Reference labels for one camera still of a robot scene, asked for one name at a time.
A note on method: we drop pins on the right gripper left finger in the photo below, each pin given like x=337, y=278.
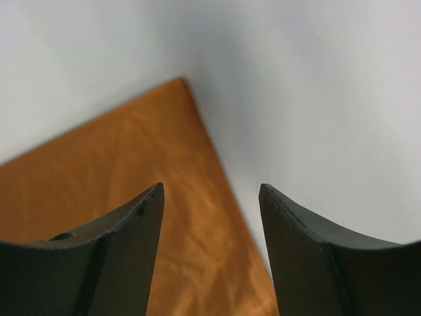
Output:
x=104, y=267

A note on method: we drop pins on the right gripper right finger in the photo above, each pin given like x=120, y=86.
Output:
x=321, y=268

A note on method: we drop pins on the orange cloth napkin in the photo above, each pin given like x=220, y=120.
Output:
x=207, y=262

